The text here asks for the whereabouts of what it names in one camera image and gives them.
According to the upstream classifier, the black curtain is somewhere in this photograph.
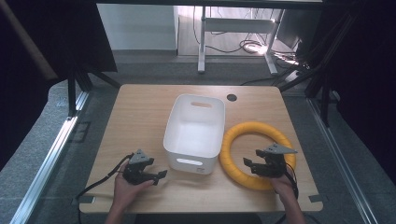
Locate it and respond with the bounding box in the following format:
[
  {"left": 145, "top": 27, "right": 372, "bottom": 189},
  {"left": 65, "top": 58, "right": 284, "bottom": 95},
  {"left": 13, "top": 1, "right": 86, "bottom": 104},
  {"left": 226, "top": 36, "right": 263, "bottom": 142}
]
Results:
[
  {"left": 320, "top": 0, "right": 396, "bottom": 176},
  {"left": 0, "top": 0, "right": 119, "bottom": 172}
]

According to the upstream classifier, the aluminium floor rail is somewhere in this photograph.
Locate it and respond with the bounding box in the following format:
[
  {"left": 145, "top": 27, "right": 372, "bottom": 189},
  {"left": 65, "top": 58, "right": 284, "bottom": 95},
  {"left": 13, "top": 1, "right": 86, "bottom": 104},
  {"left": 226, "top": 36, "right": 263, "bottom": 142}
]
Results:
[
  {"left": 305, "top": 90, "right": 379, "bottom": 224},
  {"left": 8, "top": 91, "right": 92, "bottom": 224}
]

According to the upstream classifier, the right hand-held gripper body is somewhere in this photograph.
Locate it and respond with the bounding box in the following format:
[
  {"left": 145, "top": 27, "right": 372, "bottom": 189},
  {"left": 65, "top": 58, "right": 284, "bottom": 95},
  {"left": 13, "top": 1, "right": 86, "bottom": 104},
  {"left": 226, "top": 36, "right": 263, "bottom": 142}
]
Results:
[{"left": 255, "top": 142, "right": 299, "bottom": 179}]

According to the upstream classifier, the white metal desk frame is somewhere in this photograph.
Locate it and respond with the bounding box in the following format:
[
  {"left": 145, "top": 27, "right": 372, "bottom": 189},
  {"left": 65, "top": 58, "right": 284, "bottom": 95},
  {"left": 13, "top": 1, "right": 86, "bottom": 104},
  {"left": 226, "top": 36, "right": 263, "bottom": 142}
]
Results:
[{"left": 197, "top": 6, "right": 286, "bottom": 76}]

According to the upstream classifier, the person's right hand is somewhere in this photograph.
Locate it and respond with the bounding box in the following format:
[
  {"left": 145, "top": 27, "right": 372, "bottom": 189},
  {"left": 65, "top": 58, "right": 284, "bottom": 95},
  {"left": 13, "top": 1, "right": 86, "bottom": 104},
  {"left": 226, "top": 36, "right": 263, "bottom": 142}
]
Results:
[{"left": 270, "top": 173, "right": 297, "bottom": 203}]

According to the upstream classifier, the yellow foam ring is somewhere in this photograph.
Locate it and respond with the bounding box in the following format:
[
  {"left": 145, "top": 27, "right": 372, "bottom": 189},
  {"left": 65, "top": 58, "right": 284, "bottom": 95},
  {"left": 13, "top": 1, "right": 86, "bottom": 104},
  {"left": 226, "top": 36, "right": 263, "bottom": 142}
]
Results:
[{"left": 219, "top": 120, "right": 297, "bottom": 191}]

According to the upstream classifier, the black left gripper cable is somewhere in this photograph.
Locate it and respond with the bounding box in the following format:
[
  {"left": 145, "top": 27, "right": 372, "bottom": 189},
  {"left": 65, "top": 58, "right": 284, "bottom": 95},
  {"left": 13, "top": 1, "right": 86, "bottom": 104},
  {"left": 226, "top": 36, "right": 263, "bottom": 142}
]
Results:
[{"left": 75, "top": 152, "right": 135, "bottom": 224}]

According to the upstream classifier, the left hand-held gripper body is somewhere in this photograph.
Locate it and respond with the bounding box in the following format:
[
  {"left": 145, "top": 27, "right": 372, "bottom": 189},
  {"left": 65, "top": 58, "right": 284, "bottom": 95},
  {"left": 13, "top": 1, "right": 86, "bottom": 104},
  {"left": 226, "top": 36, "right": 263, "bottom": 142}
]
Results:
[{"left": 122, "top": 148, "right": 156, "bottom": 187}]

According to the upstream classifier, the person's left hand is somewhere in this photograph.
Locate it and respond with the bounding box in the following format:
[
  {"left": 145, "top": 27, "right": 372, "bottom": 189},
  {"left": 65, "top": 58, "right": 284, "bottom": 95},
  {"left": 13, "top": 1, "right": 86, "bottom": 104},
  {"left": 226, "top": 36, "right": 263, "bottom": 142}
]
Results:
[{"left": 112, "top": 161, "right": 155, "bottom": 213}]

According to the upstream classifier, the black tripod stand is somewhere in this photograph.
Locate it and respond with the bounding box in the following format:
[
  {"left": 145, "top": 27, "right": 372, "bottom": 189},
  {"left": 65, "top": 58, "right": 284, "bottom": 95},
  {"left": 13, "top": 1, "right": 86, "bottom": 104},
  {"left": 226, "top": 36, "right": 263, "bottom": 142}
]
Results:
[
  {"left": 273, "top": 8, "right": 359, "bottom": 128},
  {"left": 66, "top": 61, "right": 122, "bottom": 118}
]

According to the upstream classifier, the white plastic storage bin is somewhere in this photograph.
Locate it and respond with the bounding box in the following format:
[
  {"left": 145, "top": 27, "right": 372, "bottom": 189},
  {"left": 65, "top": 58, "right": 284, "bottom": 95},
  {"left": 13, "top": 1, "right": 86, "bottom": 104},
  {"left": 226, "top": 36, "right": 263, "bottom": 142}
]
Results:
[{"left": 163, "top": 93, "right": 226, "bottom": 175}]

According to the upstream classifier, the tangle of floor cables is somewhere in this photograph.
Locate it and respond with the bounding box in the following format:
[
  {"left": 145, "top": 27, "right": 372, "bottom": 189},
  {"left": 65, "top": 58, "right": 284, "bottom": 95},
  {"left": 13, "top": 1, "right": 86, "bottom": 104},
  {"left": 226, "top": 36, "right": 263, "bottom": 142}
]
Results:
[{"left": 191, "top": 6, "right": 309, "bottom": 87}]

